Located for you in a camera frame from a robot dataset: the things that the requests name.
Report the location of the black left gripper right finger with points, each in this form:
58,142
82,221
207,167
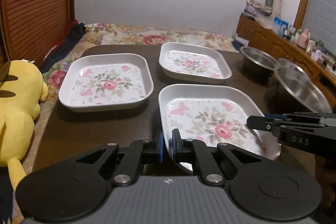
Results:
210,163

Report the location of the small steel bowl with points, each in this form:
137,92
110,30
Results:
258,62

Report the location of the wooden louvered wardrobe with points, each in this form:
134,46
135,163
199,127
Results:
31,29

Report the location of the floral tray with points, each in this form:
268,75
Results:
213,114
193,63
106,82

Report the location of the dark clothing on bed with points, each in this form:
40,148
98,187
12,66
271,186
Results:
71,40

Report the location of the blue box on sideboard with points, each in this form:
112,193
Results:
279,26

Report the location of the pink bottle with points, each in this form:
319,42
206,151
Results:
303,39

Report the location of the large steel bowl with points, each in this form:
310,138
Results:
291,90

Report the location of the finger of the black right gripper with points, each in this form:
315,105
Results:
280,127
321,118

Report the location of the wooden sideboard cabinet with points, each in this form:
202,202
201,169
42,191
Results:
278,47

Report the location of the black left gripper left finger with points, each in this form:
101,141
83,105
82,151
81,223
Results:
123,166

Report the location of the floral bed quilt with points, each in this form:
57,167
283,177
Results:
99,34

